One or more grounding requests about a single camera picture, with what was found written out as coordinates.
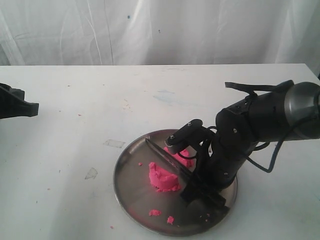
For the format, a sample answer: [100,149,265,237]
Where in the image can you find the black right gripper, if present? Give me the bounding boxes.
[181,137,258,203]

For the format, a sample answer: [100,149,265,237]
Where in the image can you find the pink crumb front middle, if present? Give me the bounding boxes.
[166,216,175,225]

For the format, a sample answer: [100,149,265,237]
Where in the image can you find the pink crumb front left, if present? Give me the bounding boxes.
[148,209,162,217]

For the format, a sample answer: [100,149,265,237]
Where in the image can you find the pink dough cut piece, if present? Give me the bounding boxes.
[163,146,195,168]

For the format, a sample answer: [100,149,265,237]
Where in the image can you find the round steel plate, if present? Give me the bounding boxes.
[113,129,238,237]

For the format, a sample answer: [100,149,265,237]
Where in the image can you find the clear tape piece upper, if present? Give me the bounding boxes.
[103,139,125,149]

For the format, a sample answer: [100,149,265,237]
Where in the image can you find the black kitchen knife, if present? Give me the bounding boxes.
[145,138,226,208]

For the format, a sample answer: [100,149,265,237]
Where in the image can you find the white backdrop curtain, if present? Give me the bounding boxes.
[0,0,320,68]

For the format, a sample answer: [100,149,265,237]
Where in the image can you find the clear tape piece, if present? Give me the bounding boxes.
[103,139,125,149]
[84,167,98,180]

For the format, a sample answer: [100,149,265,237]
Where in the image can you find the clear tape piece lower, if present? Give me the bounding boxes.
[84,167,98,180]

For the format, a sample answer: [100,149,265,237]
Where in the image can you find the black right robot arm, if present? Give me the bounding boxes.
[175,80,320,202]

